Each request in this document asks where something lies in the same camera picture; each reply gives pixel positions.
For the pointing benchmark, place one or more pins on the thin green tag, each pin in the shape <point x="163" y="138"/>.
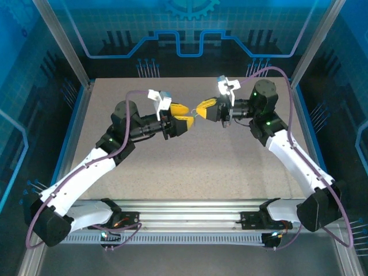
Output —
<point x="196" y="115"/>

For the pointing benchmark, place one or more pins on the silver metal keyring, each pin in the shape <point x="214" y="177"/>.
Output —
<point x="193" y="110"/>

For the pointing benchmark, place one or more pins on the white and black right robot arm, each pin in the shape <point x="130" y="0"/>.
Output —
<point x="290" y="161"/>

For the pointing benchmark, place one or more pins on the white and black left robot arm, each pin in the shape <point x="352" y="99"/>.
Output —
<point x="83" y="172"/>

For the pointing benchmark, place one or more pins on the aluminium frame post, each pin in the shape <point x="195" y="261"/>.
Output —
<point x="63" y="40"/>
<point x="316" y="40"/>

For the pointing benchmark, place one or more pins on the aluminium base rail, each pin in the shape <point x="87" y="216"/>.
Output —
<point x="187" y="212"/>

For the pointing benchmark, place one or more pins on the aluminium frame side rail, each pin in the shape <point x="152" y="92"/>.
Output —
<point x="33" y="261"/>
<point x="349" y="264"/>

